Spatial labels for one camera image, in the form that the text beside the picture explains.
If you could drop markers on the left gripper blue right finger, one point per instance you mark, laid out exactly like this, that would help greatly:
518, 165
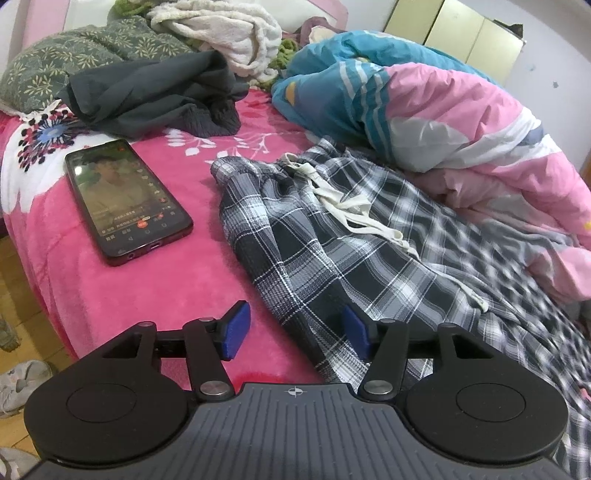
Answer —
362, 332

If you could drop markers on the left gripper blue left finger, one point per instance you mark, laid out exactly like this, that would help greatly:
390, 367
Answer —
232, 329

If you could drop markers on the black white plaid pants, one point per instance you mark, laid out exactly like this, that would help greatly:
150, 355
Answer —
332, 226

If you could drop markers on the pink floral bed blanket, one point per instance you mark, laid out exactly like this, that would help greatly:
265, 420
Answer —
89, 301

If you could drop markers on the black smartphone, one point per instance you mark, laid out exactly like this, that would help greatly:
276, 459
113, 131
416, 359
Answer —
127, 210

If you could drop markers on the grey sneaker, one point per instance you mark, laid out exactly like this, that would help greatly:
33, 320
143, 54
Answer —
18, 384
15, 463

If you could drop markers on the pink blue patterned duvet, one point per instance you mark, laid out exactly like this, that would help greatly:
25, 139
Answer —
459, 136

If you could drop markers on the dark grey garment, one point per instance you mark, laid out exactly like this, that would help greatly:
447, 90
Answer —
194, 92

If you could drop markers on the cream white fleece blanket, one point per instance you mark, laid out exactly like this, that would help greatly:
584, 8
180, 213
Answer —
244, 33

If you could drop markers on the pale yellow wardrobe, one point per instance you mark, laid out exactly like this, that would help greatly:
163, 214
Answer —
456, 29

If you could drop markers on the green patterned pillow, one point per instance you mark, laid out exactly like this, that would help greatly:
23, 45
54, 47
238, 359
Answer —
35, 76

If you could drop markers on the pink white bed headboard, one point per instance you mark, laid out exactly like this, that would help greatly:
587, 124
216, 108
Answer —
45, 18

